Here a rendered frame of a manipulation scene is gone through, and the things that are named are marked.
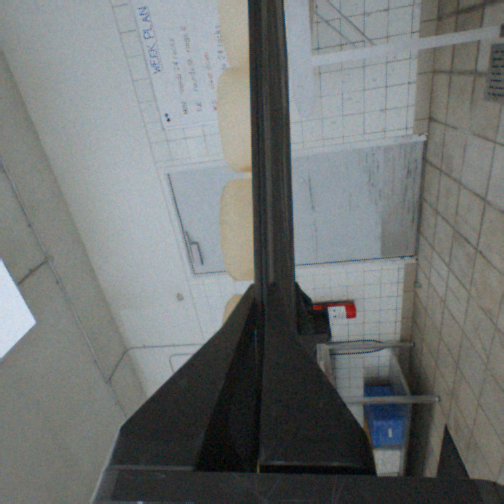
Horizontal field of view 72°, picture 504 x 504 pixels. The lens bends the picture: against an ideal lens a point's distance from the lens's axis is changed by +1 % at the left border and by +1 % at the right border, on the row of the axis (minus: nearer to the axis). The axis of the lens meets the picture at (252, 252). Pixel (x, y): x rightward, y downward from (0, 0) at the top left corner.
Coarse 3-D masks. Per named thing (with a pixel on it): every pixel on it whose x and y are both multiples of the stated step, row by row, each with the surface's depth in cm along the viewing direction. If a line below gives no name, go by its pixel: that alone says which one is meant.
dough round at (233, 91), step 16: (224, 80) 15; (240, 80) 15; (224, 96) 15; (240, 96) 15; (224, 112) 15; (240, 112) 15; (224, 128) 15; (240, 128) 15; (224, 144) 16; (240, 144) 16; (240, 160) 16
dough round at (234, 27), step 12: (228, 0) 16; (240, 0) 16; (228, 12) 16; (240, 12) 16; (228, 24) 16; (240, 24) 16; (228, 36) 17; (240, 36) 17; (228, 48) 17; (240, 48) 17; (228, 60) 18; (240, 60) 18
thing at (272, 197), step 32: (256, 0) 13; (256, 32) 13; (256, 64) 13; (256, 96) 13; (288, 96) 49; (256, 128) 13; (288, 128) 43; (256, 160) 13; (288, 160) 39; (256, 192) 12; (288, 192) 35; (256, 224) 12; (288, 224) 32; (256, 256) 12; (288, 256) 30; (256, 288) 12; (288, 288) 28; (256, 320) 12; (256, 352) 12
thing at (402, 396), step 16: (320, 352) 352; (400, 368) 311; (400, 384) 306; (352, 400) 286; (368, 400) 283; (384, 400) 281; (400, 400) 280; (416, 400) 278; (432, 400) 277; (400, 448) 328; (400, 464) 335
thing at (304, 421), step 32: (288, 320) 10; (288, 352) 9; (288, 384) 8; (320, 384) 8; (288, 416) 7; (320, 416) 7; (352, 416) 7; (288, 448) 6; (320, 448) 6; (352, 448) 6
